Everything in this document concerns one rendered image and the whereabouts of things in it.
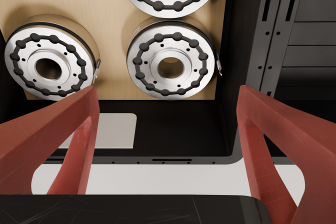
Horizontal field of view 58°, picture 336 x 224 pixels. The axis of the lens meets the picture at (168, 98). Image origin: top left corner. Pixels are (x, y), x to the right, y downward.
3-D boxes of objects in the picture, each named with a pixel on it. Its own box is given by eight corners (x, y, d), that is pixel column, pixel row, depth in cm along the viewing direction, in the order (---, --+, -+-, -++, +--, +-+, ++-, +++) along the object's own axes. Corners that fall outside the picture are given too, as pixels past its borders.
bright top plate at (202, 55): (214, 95, 38) (214, 98, 38) (134, 100, 39) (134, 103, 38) (214, 19, 32) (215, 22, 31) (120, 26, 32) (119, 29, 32)
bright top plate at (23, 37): (96, 101, 39) (95, 104, 38) (16, 94, 38) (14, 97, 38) (92, 29, 33) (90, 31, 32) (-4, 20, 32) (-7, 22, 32)
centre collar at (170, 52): (193, 81, 36) (193, 85, 36) (152, 84, 37) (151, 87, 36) (191, 45, 33) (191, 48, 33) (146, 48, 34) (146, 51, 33)
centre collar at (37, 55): (73, 85, 37) (72, 88, 36) (32, 82, 37) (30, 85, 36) (69, 50, 34) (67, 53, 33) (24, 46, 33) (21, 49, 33)
